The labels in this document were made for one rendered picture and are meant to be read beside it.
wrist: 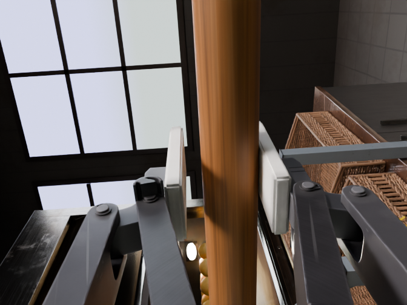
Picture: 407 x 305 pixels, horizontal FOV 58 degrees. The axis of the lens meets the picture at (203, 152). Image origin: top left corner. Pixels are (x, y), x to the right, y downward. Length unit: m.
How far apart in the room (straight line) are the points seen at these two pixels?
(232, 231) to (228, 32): 0.10
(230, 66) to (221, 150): 0.04
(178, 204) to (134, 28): 2.95
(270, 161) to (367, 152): 1.05
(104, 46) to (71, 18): 0.31
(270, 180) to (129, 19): 2.96
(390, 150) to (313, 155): 0.24
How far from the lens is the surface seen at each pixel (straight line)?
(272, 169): 0.16
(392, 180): 1.27
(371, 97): 1.89
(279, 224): 0.17
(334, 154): 1.18
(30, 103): 3.42
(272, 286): 1.51
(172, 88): 3.13
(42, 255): 1.87
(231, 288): 0.23
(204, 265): 1.84
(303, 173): 0.18
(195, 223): 2.02
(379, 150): 1.23
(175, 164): 0.17
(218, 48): 0.16
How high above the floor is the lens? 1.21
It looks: 1 degrees down
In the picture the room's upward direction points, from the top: 94 degrees counter-clockwise
